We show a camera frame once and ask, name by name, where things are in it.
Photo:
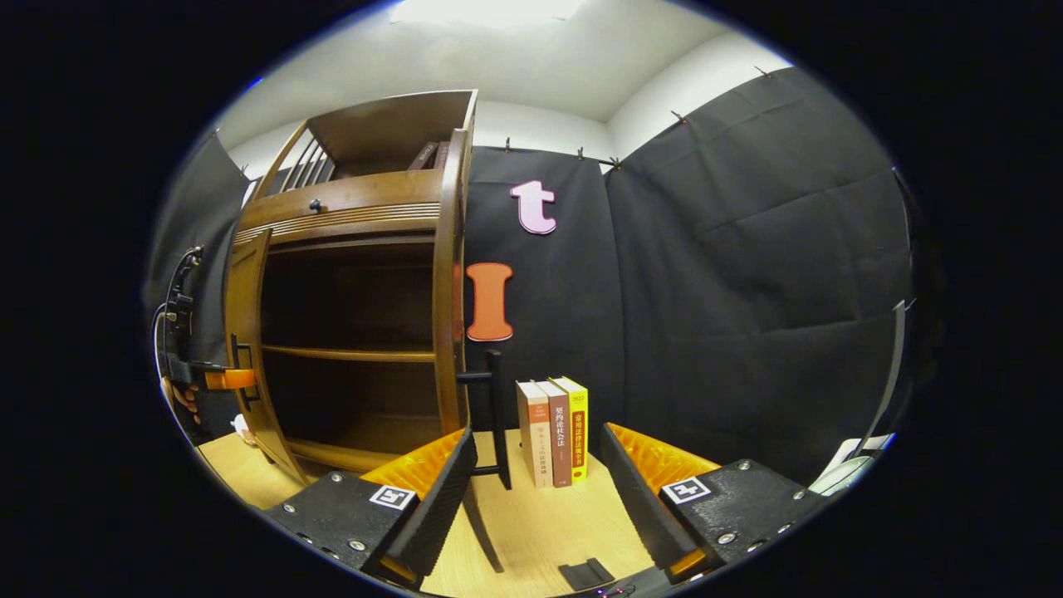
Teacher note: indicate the wooden double-door shoe cabinet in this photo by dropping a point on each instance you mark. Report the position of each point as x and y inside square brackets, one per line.
[382, 133]

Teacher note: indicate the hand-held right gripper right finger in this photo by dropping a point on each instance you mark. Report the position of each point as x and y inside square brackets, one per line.
[631, 490]

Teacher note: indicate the large ceiling light panel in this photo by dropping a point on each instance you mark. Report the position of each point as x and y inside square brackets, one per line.
[486, 10]

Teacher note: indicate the white rounded object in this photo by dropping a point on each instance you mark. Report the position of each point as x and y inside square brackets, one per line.
[847, 469]

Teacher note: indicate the small black flat block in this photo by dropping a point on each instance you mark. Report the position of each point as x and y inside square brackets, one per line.
[585, 573]

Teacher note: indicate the black backdrop cloth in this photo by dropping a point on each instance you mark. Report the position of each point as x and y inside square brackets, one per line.
[731, 291]

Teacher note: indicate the dark red shelf book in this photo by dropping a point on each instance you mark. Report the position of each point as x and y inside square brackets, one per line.
[442, 154]

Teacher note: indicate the brown shelf book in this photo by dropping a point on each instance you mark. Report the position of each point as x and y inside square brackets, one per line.
[422, 155]

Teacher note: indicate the wooden shoe cabinet door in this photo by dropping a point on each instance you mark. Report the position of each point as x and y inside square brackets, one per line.
[453, 291]
[245, 291]

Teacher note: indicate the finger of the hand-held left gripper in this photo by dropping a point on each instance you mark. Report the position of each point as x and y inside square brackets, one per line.
[231, 379]

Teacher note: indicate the white soft toy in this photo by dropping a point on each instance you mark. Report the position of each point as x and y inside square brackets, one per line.
[242, 429]

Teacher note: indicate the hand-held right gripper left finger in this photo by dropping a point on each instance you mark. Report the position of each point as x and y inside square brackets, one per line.
[444, 490]

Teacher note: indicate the yellow standing book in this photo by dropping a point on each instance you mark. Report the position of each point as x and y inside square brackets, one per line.
[579, 428]

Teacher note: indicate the wooden cabinet drawer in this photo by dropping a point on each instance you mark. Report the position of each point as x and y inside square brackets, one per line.
[365, 203]

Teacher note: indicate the brown standing book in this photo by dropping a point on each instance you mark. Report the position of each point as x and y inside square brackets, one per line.
[560, 432]

